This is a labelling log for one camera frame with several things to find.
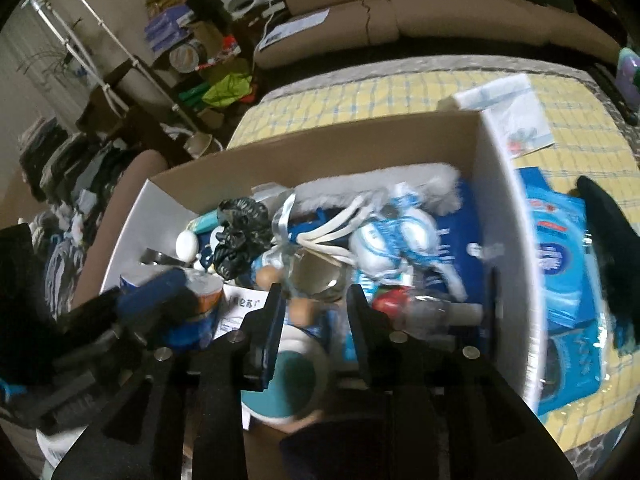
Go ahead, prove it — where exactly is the black plastic bag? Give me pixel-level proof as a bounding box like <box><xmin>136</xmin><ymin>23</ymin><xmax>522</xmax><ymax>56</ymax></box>
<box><xmin>212</xmin><ymin>197</ymin><xmax>273</xmax><ymax>281</ymax></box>

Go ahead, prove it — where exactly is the white cup with teal inside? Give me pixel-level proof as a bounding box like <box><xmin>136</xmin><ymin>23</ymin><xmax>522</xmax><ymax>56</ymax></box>
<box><xmin>240</xmin><ymin>325</ymin><xmax>331</xmax><ymax>431</ymax></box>

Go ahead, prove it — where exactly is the black cloth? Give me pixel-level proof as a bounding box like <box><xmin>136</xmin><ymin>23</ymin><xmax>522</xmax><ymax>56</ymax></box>
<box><xmin>575</xmin><ymin>175</ymin><xmax>640</xmax><ymax>356</ymax></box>

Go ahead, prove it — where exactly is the white plastic appliance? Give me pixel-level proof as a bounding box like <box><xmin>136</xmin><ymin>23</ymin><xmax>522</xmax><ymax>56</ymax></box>
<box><xmin>227</xmin><ymin>0</ymin><xmax>268</xmax><ymax>16</ymax></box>

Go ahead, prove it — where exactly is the white paper sheet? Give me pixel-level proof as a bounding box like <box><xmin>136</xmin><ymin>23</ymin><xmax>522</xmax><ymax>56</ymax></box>
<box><xmin>260</xmin><ymin>8</ymin><xmax>331</xmax><ymax>46</ymax></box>

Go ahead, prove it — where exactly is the brown armchair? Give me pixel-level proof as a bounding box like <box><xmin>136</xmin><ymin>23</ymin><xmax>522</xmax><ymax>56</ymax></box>
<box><xmin>72</xmin><ymin>149</ymin><xmax>168</xmax><ymax>306</ymax></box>

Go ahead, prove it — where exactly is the purple box stack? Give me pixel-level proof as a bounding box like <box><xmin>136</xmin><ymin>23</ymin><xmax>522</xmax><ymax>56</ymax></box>
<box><xmin>145</xmin><ymin>2</ymin><xmax>193</xmax><ymax>51</ymax></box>

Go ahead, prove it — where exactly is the dark wooden table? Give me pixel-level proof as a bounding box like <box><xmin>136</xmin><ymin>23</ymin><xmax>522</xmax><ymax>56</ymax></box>
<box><xmin>75</xmin><ymin>57</ymin><xmax>241</xmax><ymax>161</ymax></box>

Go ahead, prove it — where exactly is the pile of dark clothes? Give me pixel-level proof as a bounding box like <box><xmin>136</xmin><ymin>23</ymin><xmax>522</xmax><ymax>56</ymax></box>
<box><xmin>17</xmin><ymin>115</ymin><xmax>141</xmax><ymax>241</ymax></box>

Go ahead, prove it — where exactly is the net bag of white balls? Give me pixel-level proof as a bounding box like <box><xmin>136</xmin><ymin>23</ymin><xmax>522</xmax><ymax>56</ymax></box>
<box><xmin>347</xmin><ymin>185</ymin><xmax>451</xmax><ymax>281</ymax></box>

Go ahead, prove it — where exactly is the yellow checked tablecloth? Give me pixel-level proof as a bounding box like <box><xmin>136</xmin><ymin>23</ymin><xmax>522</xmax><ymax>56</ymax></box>
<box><xmin>225</xmin><ymin>67</ymin><xmax>640</xmax><ymax>436</ymax></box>

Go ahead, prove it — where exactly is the dark blue package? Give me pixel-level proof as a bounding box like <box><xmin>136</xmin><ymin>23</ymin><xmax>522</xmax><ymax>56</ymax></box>
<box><xmin>435</xmin><ymin>180</ymin><xmax>493</xmax><ymax>311</ymax></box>

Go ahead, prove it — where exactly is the purple plush toy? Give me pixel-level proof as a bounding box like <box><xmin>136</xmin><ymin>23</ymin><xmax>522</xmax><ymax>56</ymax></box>
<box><xmin>615</xmin><ymin>47</ymin><xmax>640</xmax><ymax>91</ymax></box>

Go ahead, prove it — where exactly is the white cardboard box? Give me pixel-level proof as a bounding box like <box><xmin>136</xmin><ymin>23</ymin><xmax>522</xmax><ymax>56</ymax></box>
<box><xmin>97</xmin><ymin>110</ymin><xmax>551</xmax><ymax>431</ymax></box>

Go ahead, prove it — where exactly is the orange and blue can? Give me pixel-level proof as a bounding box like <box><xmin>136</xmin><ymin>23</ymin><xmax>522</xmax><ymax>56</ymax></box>
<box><xmin>165</xmin><ymin>272</ymin><xmax>226</xmax><ymax>351</ymax></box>

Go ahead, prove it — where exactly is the blue wet wipes packet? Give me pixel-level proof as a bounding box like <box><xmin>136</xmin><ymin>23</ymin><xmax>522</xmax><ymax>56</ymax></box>
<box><xmin>517</xmin><ymin>167</ymin><xmax>598</xmax><ymax>331</ymax></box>
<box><xmin>537</xmin><ymin>317</ymin><xmax>608</xmax><ymax>416</ymax></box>

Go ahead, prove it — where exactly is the white egg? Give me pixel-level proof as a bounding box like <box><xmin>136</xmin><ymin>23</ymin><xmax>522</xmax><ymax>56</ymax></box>
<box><xmin>176</xmin><ymin>232</ymin><xmax>201</xmax><ymax>262</ymax></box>

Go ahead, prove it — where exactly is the white fluffy cloth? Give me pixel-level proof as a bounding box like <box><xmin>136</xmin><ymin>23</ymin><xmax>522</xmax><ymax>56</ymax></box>
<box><xmin>292</xmin><ymin>162</ymin><xmax>463</xmax><ymax>216</ymax></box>

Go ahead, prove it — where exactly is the clear glass jar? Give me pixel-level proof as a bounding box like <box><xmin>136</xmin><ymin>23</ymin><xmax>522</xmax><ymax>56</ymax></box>
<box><xmin>285</xmin><ymin>250</ymin><xmax>351</xmax><ymax>303</ymax></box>

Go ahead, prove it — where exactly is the white strap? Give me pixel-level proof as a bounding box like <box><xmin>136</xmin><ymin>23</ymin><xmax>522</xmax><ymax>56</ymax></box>
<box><xmin>295</xmin><ymin>195</ymin><xmax>371</xmax><ymax>266</ymax></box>

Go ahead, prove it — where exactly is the beige sofa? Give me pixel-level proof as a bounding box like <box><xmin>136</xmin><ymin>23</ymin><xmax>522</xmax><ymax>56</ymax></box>
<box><xmin>255</xmin><ymin>0</ymin><xmax>623</xmax><ymax>71</ymax></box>

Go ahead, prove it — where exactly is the white plastic bag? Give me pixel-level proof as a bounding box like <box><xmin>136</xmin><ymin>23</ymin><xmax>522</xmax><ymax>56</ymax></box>
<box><xmin>452</xmin><ymin>74</ymin><xmax>556</xmax><ymax>158</ymax></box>

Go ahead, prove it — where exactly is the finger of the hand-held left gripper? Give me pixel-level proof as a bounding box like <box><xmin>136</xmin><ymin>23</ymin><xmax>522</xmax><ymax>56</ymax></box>
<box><xmin>55</xmin><ymin>266</ymin><xmax>198</xmax><ymax>376</ymax></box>

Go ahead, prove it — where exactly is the white paper leaflet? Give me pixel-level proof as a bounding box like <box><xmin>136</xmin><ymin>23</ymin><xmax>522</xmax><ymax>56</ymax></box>
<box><xmin>215</xmin><ymin>285</ymin><xmax>271</xmax><ymax>341</ymax></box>

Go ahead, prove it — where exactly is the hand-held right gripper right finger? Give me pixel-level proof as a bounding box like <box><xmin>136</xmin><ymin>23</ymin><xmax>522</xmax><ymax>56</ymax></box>
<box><xmin>346</xmin><ymin>284</ymin><xmax>581</xmax><ymax>480</ymax></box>

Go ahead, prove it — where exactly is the clear tape roll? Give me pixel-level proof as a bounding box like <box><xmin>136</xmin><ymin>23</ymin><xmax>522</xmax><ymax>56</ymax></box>
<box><xmin>169</xmin><ymin>42</ymin><xmax>201</xmax><ymax>73</ymax></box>

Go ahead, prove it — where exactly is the clear bottle with red cap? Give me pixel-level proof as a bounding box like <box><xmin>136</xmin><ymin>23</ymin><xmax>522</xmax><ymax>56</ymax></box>
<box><xmin>372</xmin><ymin>287</ymin><xmax>486</xmax><ymax>341</ymax></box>

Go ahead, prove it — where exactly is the green cloth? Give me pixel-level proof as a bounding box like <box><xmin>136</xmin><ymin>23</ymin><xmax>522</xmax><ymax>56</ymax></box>
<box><xmin>202</xmin><ymin>74</ymin><xmax>253</xmax><ymax>108</ymax></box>

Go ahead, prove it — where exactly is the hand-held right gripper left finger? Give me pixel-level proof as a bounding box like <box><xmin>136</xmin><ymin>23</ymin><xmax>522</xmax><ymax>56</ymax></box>
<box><xmin>50</xmin><ymin>282</ymin><xmax>288</xmax><ymax>480</ymax></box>

